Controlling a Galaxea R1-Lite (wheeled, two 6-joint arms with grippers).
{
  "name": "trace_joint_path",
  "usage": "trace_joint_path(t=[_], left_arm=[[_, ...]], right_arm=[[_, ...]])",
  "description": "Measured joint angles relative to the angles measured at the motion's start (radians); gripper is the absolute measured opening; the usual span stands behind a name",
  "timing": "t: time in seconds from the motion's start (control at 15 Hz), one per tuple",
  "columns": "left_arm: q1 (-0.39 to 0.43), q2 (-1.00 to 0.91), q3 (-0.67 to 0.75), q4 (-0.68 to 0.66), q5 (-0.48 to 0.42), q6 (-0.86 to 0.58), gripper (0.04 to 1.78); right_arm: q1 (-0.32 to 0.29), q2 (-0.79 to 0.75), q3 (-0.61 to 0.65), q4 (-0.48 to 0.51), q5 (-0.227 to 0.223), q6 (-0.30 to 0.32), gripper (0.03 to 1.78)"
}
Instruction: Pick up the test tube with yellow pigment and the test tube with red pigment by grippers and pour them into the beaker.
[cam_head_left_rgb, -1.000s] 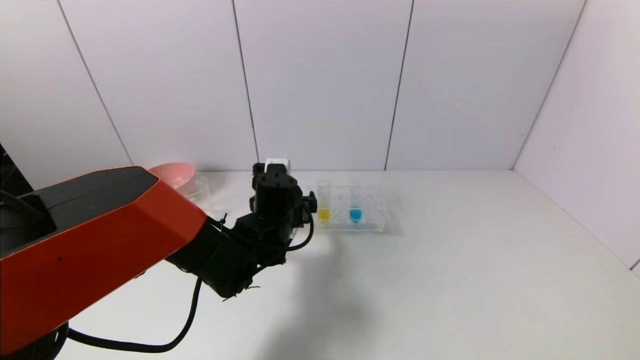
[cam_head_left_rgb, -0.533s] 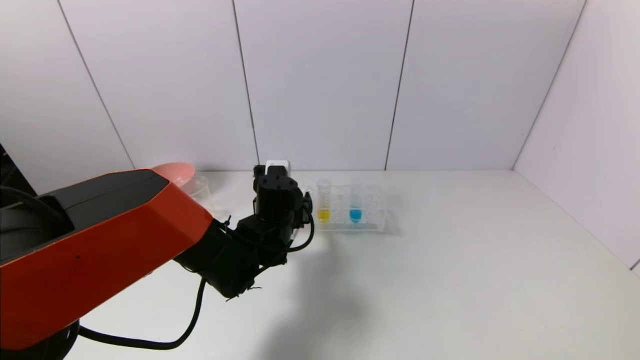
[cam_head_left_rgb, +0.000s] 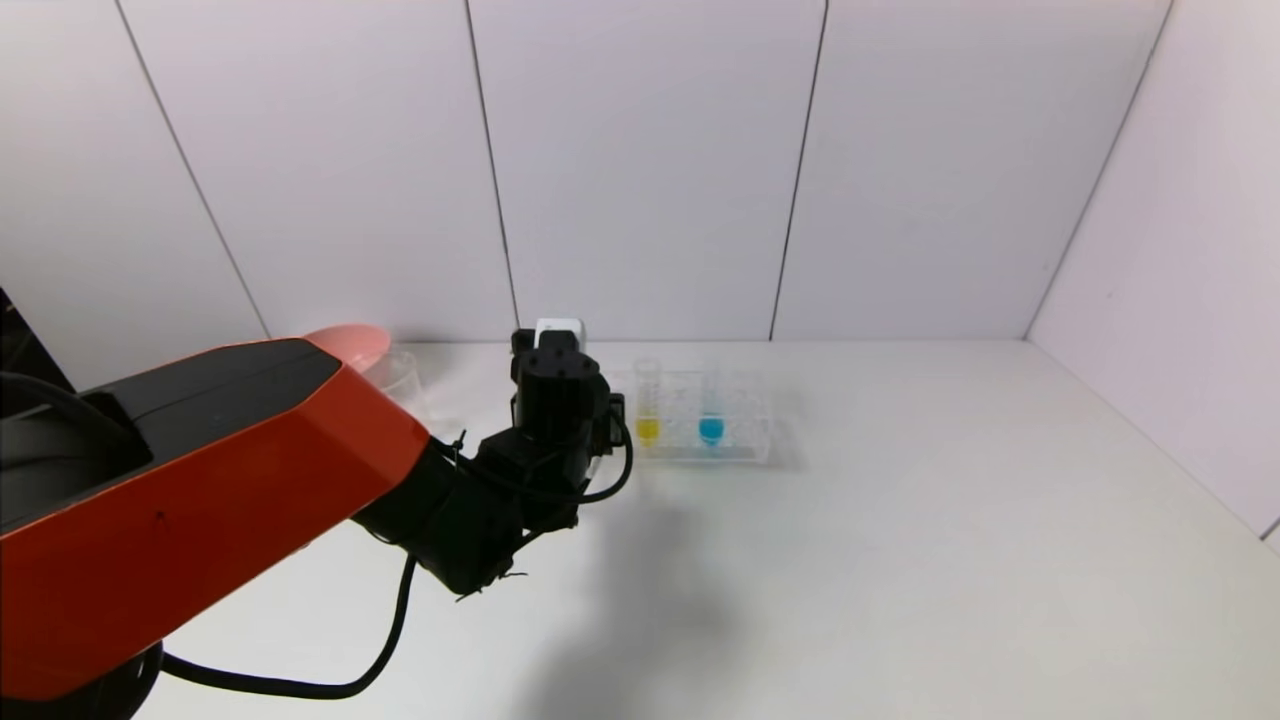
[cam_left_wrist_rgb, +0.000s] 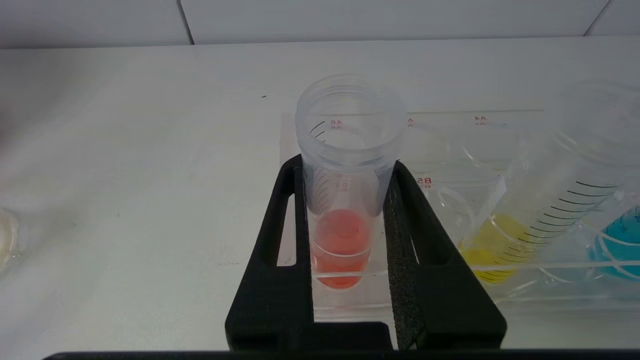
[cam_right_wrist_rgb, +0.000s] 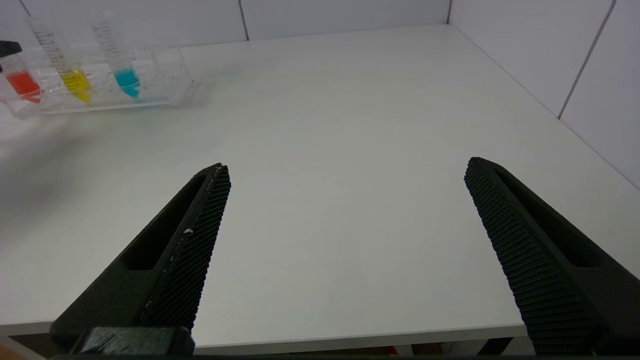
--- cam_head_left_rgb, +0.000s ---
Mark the pink plastic bowl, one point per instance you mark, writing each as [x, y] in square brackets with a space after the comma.
[352, 342]

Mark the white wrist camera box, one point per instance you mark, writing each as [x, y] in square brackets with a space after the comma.
[560, 330]

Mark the blue pigment test tube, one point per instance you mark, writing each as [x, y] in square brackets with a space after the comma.
[711, 429]

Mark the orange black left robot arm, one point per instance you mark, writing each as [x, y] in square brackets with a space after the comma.
[200, 480]

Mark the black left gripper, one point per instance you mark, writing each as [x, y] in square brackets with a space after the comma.
[560, 395]

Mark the black office chair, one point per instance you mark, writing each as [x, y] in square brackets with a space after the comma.
[20, 340]

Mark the clear glass beaker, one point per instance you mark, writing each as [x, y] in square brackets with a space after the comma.
[405, 378]

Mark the clear acrylic test tube rack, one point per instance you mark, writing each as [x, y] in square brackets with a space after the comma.
[740, 440]

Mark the yellow pigment test tube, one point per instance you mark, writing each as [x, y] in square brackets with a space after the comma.
[648, 430]

